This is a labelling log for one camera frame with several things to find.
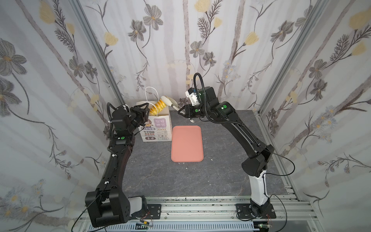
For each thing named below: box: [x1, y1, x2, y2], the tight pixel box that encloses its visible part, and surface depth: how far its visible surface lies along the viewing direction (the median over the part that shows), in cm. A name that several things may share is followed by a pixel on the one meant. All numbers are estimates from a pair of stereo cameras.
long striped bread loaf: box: [149, 99, 167, 116], surface depth 81 cm
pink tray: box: [170, 125, 204, 163], surface depth 101 cm
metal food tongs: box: [160, 95, 186, 115], surface depth 78 cm
